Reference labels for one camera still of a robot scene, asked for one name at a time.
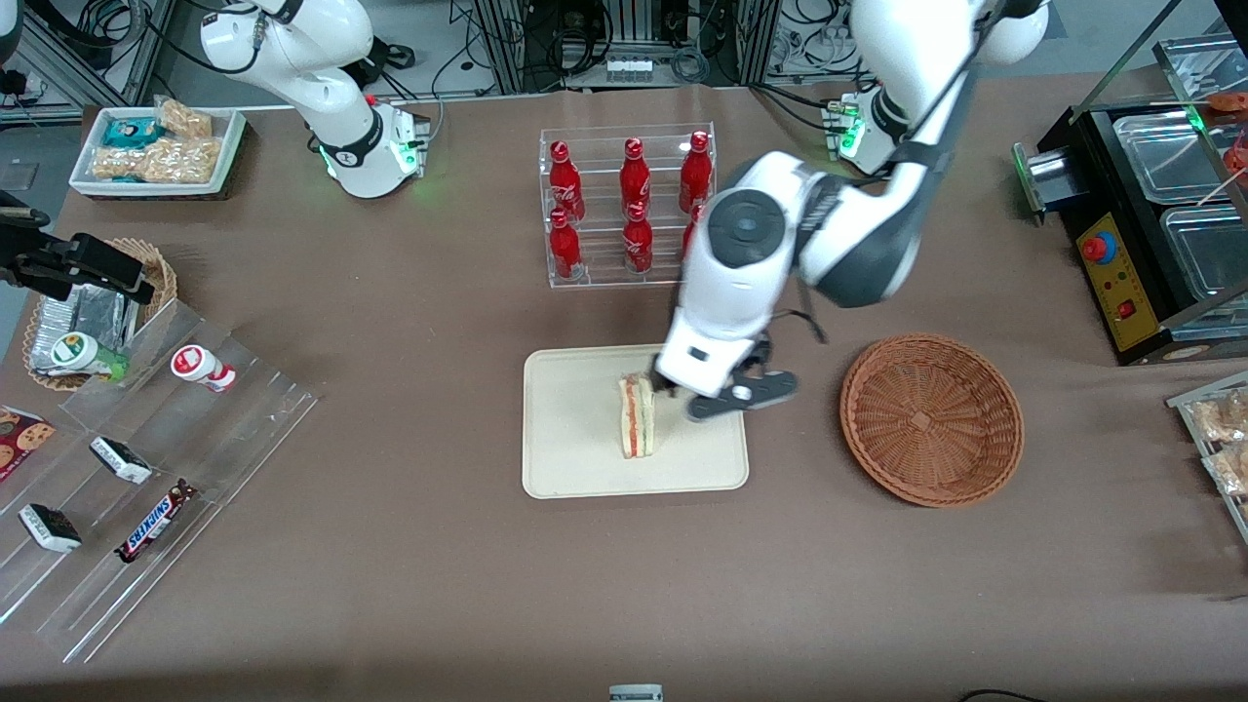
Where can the brown snickers bar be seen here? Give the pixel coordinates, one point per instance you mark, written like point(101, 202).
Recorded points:
point(154, 522)

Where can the white power strip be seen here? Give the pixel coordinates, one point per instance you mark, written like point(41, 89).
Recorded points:
point(629, 70)

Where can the red cola bottle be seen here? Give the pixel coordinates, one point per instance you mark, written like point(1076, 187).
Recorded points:
point(690, 229)
point(565, 249)
point(565, 185)
point(638, 244)
point(635, 180)
point(695, 171)

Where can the small rice cracker pack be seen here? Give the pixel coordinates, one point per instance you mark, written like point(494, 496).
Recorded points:
point(185, 119)

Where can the grey white small device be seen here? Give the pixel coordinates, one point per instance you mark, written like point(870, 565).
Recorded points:
point(636, 693)

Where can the triangular sandwich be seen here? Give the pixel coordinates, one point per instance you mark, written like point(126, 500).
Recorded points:
point(639, 419)

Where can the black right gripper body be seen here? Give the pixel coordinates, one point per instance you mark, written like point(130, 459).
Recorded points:
point(39, 264)

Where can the aluminium equipment frame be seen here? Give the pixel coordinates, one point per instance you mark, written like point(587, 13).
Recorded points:
point(507, 44)

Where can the clear acrylic stepped shelf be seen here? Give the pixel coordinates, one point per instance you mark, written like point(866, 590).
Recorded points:
point(224, 429)

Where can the large brown wicker basket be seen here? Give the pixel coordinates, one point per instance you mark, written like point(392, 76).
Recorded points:
point(931, 419)

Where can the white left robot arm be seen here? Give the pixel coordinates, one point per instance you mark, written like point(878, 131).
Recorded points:
point(741, 283)

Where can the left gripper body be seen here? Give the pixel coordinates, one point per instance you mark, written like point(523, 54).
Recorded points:
point(752, 355)

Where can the beige plastic tray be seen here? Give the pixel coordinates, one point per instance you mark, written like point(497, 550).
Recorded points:
point(575, 429)

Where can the clear food container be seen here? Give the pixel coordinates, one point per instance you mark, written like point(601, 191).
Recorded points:
point(1160, 156)
point(1209, 253)

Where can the small brown wicker basket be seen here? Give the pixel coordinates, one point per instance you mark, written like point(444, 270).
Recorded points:
point(161, 273)

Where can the teal snack packet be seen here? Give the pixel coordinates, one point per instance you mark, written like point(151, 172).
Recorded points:
point(132, 132)

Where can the red cookie package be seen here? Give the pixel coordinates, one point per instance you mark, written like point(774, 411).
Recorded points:
point(21, 439)

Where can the clear acrylic bottle rack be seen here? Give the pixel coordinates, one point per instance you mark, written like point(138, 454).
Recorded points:
point(600, 273)

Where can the large rice cracker pack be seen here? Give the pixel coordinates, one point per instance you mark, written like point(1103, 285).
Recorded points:
point(161, 161)

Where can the black food warmer machine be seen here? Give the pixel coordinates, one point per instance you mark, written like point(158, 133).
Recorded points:
point(1072, 166)

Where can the black white chocolate bar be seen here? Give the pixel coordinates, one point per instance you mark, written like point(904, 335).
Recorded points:
point(120, 459)
point(51, 527)

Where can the red white yoghurt bottle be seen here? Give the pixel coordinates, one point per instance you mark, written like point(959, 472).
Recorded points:
point(198, 366)

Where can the metal tray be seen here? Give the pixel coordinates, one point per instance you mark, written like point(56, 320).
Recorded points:
point(1185, 405)

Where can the clear bagged pastry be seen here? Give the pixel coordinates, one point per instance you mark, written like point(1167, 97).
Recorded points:
point(1224, 417)
point(1230, 470)

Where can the green white yoghurt bottle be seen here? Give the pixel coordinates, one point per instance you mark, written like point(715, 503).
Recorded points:
point(83, 353)

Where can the orange fried food piece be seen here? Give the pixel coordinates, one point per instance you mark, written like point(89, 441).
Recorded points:
point(1230, 100)

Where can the silver foil packet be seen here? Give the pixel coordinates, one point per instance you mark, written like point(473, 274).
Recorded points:
point(54, 327)
point(102, 312)

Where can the white snack tray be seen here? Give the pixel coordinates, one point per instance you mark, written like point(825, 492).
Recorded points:
point(229, 146)

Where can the red food piece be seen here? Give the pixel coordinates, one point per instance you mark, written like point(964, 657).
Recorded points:
point(1240, 151)

